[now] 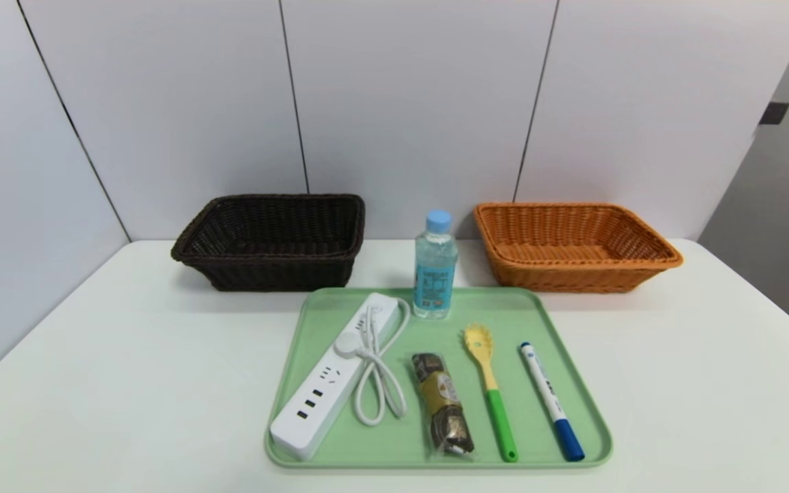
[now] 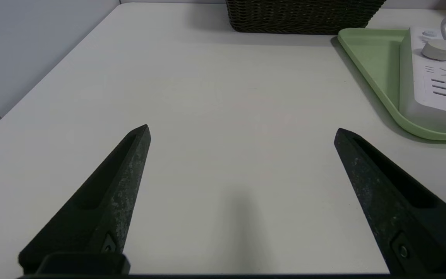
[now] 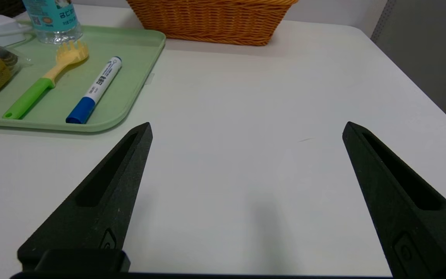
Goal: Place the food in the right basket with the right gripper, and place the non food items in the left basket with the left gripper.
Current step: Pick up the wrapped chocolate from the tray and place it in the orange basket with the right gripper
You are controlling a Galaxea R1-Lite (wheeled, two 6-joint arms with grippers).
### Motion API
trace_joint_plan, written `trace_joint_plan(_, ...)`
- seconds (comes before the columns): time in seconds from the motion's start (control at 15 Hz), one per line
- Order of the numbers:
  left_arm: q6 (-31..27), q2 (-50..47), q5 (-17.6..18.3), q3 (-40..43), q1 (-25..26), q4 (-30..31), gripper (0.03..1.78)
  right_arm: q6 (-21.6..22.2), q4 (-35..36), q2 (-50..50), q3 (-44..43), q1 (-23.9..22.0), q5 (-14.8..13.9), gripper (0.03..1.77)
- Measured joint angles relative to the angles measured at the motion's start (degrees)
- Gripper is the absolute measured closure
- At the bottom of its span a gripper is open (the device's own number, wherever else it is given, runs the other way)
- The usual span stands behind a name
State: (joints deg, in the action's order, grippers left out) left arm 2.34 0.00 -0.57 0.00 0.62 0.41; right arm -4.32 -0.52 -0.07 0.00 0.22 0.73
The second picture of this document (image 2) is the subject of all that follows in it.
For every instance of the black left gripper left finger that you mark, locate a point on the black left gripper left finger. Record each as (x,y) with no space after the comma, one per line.
(103,205)

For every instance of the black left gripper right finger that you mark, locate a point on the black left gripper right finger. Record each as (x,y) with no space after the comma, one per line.
(393,209)

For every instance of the dark brown wicker basket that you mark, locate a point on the dark brown wicker basket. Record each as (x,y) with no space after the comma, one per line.
(304,15)

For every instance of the white power strip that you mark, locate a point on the white power strip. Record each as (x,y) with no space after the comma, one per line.
(432,97)

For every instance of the light green plastic tray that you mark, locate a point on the light green plastic tray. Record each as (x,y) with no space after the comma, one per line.
(370,58)

